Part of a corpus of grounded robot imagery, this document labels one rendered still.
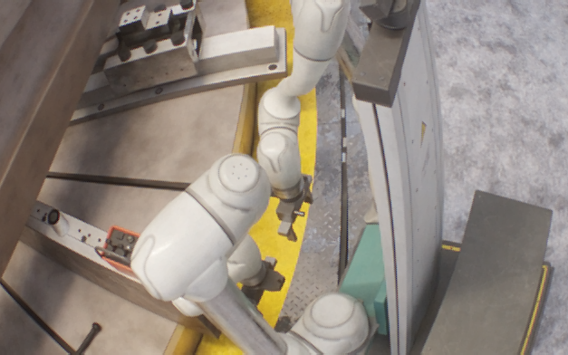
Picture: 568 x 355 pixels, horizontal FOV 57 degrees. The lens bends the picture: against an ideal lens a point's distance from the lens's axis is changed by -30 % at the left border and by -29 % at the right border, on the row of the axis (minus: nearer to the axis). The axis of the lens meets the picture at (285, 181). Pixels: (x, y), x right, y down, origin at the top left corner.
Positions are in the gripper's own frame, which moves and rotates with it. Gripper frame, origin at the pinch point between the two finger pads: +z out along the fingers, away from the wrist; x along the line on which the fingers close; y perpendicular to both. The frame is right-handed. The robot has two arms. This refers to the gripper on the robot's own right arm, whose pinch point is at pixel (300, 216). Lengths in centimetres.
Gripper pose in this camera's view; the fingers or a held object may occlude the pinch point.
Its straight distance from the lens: 219.1
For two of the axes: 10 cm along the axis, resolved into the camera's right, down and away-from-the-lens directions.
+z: 2.0, 5.3, 8.2
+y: 9.1, 2.1, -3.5
